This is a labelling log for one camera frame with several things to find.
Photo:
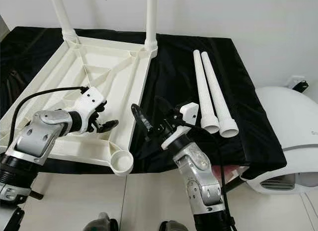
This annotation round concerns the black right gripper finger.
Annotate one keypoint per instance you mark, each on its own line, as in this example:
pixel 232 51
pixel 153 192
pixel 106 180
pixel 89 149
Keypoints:
pixel 165 108
pixel 142 118

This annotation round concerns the white plastic table leg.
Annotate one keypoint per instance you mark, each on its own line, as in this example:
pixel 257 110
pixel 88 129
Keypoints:
pixel 201 87
pixel 62 17
pixel 218 97
pixel 151 17

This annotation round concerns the black power plug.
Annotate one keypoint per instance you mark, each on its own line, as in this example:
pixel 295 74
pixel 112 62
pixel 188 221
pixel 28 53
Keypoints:
pixel 299 85

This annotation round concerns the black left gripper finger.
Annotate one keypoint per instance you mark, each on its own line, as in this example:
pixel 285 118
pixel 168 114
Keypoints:
pixel 104 108
pixel 109 125

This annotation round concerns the black metal table leg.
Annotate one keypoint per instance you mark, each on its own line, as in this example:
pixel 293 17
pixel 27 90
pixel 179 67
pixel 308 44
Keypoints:
pixel 36 194
pixel 232 185

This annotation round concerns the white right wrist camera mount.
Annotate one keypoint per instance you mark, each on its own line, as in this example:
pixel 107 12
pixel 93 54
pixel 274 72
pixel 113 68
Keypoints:
pixel 188 112

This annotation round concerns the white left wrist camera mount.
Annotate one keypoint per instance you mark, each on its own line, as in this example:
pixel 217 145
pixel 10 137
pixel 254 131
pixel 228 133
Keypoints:
pixel 93 98

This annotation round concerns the white dome litter box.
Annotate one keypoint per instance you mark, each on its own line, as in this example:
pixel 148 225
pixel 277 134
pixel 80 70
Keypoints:
pixel 288 116

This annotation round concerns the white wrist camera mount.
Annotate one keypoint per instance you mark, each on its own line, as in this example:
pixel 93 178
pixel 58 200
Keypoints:
pixel 188 112
pixel 93 98

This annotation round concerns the white wall socket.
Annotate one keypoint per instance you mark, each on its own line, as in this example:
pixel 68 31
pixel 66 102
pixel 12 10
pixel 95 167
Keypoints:
pixel 292 79

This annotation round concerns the white plastic table top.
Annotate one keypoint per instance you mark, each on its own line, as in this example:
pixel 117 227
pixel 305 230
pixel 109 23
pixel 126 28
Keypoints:
pixel 59 77

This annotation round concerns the pink cloth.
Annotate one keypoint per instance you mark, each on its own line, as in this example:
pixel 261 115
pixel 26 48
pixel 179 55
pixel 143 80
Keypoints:
pixel 222 172

